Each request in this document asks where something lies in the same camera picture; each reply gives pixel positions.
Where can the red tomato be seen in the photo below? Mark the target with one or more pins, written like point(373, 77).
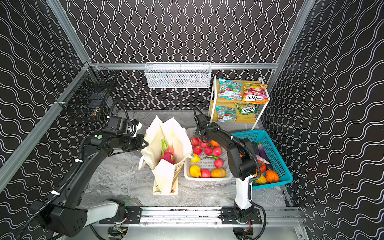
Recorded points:
point(263, 167)

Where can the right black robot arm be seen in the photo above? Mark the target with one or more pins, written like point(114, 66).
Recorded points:
point(243, 164)

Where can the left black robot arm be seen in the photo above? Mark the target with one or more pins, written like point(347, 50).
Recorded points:
point(60, 212)

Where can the cream canvas grocery bag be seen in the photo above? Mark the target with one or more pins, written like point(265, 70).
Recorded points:
point(166, 174)

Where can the green chili pepper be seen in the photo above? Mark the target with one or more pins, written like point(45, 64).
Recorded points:
point(212, 157)

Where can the green Fox's candy bag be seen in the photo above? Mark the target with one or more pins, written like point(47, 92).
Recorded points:
point(246, 108)

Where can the orange tangerine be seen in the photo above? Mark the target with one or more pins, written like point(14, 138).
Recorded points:
point(214, 143)

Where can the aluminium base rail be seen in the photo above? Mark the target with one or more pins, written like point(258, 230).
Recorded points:
point(206, 217)

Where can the red apple back left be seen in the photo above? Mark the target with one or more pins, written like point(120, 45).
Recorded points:
point(195, 141)

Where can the white wire wall basket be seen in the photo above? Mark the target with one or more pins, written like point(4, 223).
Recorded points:
point(178, 75)

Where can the small green red snack bag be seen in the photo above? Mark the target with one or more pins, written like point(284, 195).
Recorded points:
point(226, 114)

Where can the yellow bumpy lemon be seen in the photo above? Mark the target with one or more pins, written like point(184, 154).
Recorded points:
point(195, 171)

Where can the teal plastic vegetable basket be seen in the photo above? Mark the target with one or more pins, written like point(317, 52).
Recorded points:
point(274, 158)

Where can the black wire wall basket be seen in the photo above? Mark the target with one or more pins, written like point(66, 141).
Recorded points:
point(90, 99)

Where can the red apple middle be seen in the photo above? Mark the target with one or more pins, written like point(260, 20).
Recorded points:
point(198, 150)

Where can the small yellow lemon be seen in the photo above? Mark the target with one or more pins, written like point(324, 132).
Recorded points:
point(195, 159)

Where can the yellow orange mango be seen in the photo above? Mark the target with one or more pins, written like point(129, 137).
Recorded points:
point(218, 173)

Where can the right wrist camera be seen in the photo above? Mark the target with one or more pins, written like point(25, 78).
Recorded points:
point(201, 120)

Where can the white plastic fruit basket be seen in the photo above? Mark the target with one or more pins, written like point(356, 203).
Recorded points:
point(208, 163)

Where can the red apple right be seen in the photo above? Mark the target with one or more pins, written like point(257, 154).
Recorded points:
point(217, 151)

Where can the white wooden two-tier shelf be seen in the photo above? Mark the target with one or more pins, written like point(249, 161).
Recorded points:
point(252, 121)

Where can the pink dragon fruit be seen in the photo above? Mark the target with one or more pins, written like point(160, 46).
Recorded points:
point(167, 153)

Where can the orange Fox's candy bag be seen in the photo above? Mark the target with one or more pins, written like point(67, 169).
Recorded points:
point(255, 93)

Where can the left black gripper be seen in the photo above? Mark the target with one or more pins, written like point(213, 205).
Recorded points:
point(139, 142)

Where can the orange pumpkin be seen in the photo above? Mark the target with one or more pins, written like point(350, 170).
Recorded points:
point(272, 177)

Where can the red apple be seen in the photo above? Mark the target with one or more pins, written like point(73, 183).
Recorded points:
point(195, 141)
point(217, 151)
point(198, 150)
point(205, 173)

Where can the red apple front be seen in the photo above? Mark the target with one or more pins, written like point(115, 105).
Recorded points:
point(205, 173)

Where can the purple eggplant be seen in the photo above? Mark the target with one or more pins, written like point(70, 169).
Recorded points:
point(263, 154)

